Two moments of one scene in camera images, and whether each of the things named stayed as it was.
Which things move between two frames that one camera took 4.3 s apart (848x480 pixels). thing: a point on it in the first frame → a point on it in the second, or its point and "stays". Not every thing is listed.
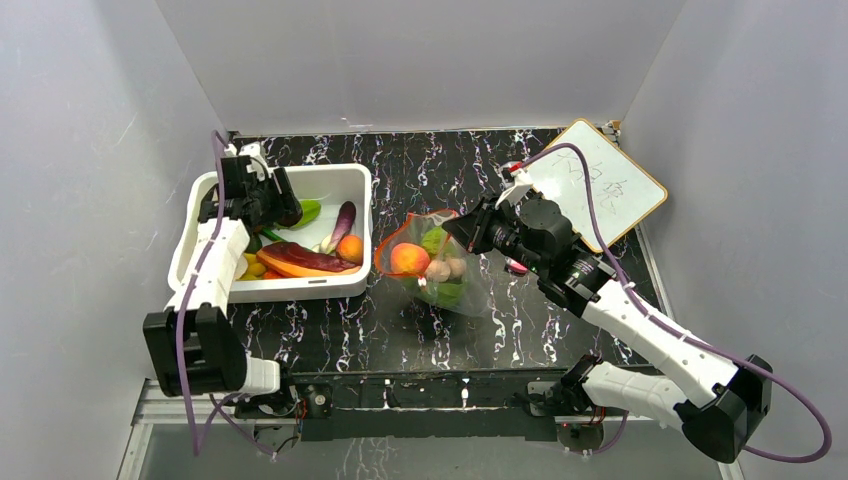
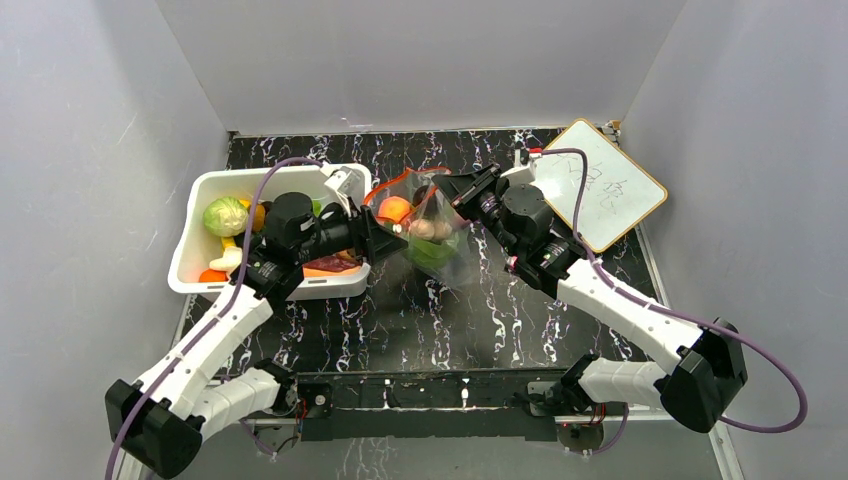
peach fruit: [409, 258] → [394, 208]
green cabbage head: [434, 240] → [434, 256]
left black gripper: [286, 206] → [367, 237]
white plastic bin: [332, 186] stays
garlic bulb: [437, 271] → [423, 229]
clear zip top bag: [443, 271] → [414, 210]
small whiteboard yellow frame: [624, 191] stays
